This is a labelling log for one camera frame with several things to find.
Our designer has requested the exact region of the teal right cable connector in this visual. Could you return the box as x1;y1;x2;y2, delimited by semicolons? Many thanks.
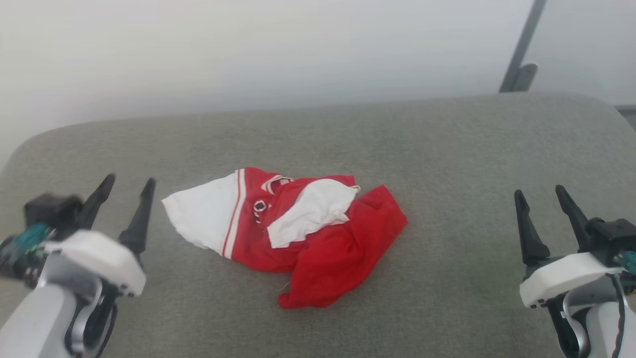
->
615;251;636;275

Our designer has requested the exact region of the teal left cable connector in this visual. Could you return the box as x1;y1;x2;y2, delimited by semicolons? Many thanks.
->
0;224;56;279

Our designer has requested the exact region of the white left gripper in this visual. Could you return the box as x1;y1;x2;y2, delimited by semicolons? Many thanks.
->
43;173;157;299

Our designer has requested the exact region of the teal cable connector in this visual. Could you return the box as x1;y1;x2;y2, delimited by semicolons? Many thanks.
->
0;224;56;279
615;251;636;275

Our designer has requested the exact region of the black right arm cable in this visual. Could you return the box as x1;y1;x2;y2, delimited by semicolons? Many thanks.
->
607;272;629;358

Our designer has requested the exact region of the red white basketball jersey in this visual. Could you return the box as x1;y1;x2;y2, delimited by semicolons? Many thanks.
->
161;168;408;310

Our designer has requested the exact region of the grey metal pole bracket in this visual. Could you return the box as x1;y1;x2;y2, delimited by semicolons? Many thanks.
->
512;63;539;93

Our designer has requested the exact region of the grey metal pole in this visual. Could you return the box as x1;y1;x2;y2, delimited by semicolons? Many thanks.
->
499;0;547;93

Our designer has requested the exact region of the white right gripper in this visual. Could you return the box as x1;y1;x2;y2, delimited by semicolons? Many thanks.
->
513;185;625;309

